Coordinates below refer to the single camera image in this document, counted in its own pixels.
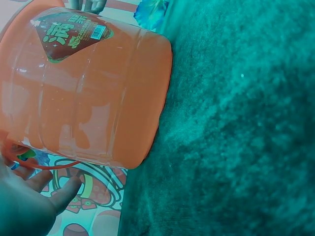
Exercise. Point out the person's left hand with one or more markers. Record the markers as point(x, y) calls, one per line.
point(22, 206)

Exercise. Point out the person's right hand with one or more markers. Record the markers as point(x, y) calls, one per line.
point(97, 5)

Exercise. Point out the person's left fingers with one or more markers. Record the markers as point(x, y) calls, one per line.
point(65, 194)

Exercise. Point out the person's right fingers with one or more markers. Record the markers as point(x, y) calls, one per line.
point(97, 6)

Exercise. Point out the large orange juice bottle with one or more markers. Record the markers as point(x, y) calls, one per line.
point(103, 98)

